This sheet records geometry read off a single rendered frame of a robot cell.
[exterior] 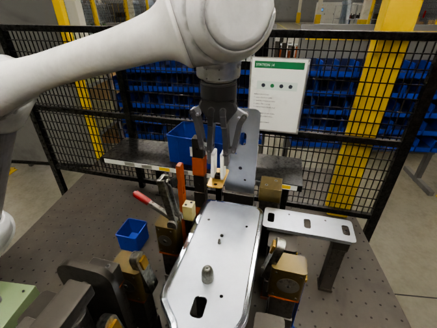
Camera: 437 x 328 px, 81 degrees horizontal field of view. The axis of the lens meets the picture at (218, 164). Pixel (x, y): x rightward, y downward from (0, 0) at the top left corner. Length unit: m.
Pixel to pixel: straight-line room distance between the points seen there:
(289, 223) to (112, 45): 0.74
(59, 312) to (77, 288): 0.04
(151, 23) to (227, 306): 0.61
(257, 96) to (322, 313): 0.85
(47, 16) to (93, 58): 2.29
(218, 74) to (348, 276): 0.97
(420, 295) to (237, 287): 1.73
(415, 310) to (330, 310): 1.15
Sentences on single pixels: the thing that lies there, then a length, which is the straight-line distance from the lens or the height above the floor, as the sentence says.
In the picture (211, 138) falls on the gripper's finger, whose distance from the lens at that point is 0.58.
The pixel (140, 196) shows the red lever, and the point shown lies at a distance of 0.80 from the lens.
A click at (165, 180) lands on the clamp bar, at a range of 0.73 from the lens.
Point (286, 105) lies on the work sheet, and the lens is 1.13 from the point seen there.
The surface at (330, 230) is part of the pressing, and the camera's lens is 0.93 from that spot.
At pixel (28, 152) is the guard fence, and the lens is 3.43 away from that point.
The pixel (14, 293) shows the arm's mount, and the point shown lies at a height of 0.75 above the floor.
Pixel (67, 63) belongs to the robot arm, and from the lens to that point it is 0.48.
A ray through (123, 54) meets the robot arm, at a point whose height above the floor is 1.57.
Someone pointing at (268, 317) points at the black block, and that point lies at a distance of 0.72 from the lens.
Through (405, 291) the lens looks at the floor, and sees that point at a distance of 2.28.
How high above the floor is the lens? 1.62
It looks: 31 degrees down
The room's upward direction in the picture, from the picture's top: straight up
